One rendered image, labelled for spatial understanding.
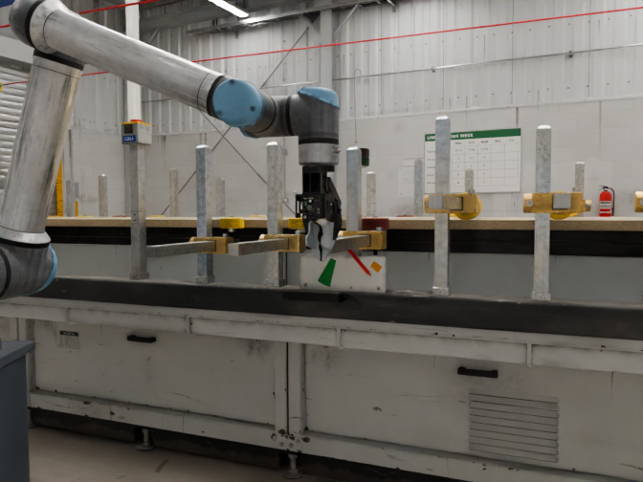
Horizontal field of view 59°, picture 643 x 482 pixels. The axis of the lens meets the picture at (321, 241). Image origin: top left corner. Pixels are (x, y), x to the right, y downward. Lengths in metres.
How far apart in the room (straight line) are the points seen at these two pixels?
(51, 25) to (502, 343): 1.31
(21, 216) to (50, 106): 0.28
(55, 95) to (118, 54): 0.31
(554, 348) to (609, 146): 7.17
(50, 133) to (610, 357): 1.48
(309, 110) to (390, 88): 8.11
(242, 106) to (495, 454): 1.30
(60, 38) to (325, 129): 0.59
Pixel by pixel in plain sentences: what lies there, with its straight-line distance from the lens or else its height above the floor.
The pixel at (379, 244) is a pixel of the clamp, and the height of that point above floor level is 0.84.
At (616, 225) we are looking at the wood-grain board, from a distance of 1.68.
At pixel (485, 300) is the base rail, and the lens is 1.52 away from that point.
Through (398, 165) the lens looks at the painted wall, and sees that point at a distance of 9.11.
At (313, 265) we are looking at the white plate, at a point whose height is 0.77.
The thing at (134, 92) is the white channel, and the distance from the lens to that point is 3.30.
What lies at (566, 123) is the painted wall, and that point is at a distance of 8.70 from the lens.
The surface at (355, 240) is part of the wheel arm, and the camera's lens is 1.46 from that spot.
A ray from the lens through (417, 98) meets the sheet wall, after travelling 9.16.
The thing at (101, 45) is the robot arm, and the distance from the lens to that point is 1.33.
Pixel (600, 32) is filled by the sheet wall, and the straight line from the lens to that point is 8.93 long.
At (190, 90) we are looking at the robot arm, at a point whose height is 1.17.
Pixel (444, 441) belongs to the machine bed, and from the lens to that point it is 1.93.
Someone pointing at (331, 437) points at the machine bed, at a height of 0.17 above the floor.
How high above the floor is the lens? 0.93
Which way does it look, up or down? 3 degrees down
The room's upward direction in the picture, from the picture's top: straight up
